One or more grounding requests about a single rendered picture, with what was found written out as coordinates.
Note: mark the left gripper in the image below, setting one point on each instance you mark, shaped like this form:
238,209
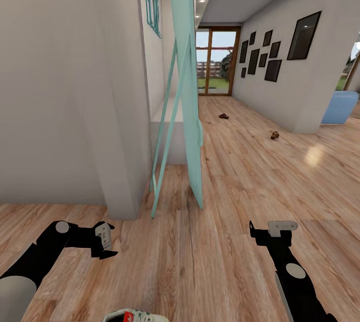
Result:
94,242

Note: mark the standing mirror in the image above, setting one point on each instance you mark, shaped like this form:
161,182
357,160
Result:
185,50

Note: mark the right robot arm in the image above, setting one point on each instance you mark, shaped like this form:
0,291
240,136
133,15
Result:
294,284

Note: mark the gym shoe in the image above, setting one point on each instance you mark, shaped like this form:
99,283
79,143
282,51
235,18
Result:
134,315

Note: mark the door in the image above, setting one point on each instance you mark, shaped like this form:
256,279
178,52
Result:
349,69
217,53

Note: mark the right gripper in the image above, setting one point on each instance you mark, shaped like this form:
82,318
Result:
263,238

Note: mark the sofa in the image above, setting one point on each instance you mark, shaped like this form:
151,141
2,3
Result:
340,107

